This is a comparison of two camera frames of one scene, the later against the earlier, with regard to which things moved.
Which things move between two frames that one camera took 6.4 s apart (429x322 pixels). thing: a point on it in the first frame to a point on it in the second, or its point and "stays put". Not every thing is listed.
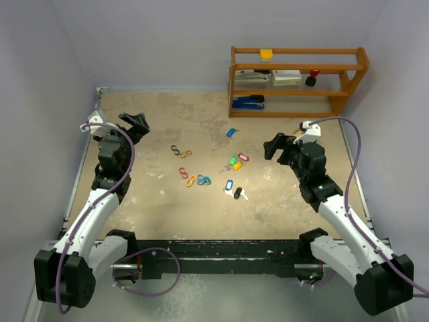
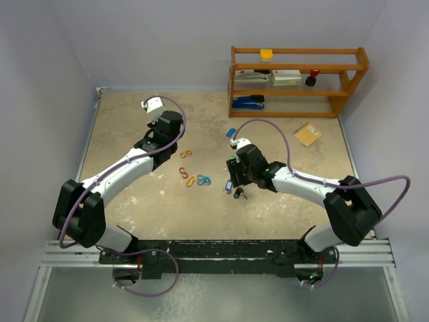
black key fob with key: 239,191 stays put
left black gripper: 139,129 to 153,127
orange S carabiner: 184,156 stays put
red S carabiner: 183,172 stays put
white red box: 286,78 stays put
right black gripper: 281,141 to 234,166
